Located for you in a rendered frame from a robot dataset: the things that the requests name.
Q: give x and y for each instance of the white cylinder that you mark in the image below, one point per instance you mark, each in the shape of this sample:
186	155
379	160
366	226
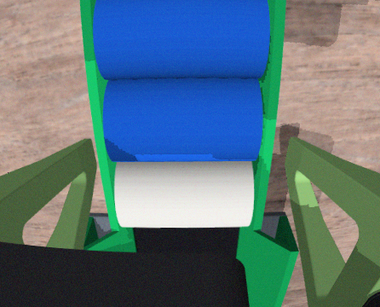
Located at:
196	194

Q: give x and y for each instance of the blue cylinder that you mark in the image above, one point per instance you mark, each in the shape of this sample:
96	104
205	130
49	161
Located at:
182	119
181	38

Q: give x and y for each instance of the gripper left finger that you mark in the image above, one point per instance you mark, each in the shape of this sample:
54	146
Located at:
25	191

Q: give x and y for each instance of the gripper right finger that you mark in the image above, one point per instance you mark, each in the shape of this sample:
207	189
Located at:
356	190

